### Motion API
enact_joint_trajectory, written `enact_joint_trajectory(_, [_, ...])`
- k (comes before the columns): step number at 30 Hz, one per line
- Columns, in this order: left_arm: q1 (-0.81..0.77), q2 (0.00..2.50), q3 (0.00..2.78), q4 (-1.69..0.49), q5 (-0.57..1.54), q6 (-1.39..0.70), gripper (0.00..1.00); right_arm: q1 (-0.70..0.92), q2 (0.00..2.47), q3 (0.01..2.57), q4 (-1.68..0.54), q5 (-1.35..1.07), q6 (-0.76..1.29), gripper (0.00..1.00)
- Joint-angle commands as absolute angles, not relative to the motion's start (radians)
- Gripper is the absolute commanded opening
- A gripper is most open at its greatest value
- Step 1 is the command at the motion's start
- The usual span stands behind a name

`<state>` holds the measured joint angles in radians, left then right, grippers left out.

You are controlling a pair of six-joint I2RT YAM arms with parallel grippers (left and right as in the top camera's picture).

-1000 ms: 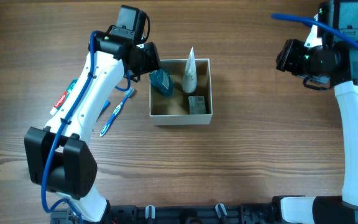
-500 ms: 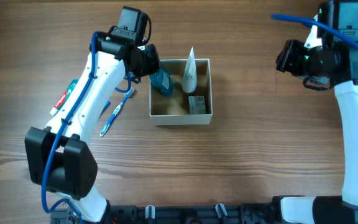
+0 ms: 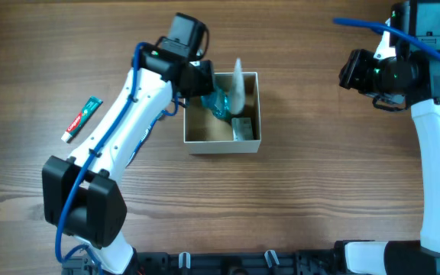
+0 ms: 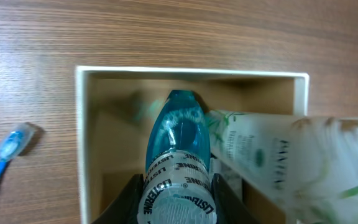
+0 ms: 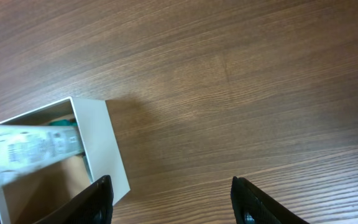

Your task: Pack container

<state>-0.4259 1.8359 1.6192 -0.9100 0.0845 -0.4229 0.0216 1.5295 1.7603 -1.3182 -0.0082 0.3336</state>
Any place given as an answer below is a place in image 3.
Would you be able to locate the blue Listerine mouthwash bottle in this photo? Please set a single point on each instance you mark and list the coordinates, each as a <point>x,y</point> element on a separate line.
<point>218,103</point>

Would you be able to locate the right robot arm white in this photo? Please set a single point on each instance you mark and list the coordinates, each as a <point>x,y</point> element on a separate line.
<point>406,257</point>

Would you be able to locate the white Pantene tube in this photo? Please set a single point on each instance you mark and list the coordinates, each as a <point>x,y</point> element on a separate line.
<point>236,93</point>

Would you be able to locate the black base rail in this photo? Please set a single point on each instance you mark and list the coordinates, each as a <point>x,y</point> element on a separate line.
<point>302,262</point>

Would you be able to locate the blue white toothbrush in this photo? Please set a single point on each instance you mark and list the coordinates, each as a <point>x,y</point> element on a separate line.
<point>142,141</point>

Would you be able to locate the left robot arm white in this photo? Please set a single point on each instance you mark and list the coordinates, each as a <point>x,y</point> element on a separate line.
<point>82,195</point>

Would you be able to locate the white cardboard box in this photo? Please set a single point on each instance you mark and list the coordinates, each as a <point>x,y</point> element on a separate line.
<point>203,133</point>

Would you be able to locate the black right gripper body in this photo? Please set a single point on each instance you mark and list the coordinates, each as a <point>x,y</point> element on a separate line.
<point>351,69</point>

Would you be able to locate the Colgate toothpaste tube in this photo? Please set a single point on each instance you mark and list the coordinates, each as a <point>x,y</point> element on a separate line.
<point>81,119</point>

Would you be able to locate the green white soap box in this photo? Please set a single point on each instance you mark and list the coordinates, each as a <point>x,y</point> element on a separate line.
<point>242,129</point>

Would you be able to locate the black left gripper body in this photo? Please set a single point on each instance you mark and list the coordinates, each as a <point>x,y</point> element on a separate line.
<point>205,77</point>

